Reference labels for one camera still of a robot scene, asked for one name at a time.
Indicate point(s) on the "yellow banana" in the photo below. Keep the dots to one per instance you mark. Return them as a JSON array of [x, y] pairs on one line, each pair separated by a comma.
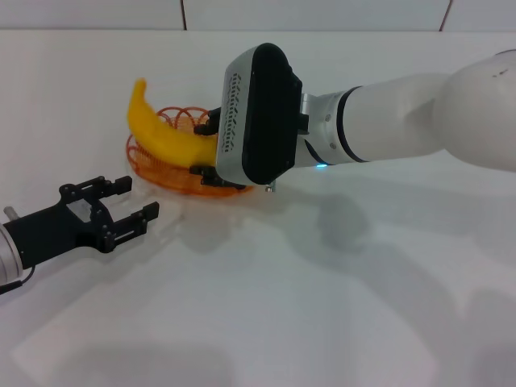
[[161, 133]]

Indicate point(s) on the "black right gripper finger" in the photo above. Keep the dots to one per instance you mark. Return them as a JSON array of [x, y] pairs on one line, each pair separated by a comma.
[[213, 123], [209, 177]]

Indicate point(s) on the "metal connector plug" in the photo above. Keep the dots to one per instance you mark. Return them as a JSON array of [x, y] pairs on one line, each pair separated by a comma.
[[11, 213], [270, 187]]

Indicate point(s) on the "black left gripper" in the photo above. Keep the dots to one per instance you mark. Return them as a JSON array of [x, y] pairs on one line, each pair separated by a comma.
[[52, 231]]

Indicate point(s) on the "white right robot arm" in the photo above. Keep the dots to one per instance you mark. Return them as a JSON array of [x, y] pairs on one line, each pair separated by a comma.
[[403, 117]]

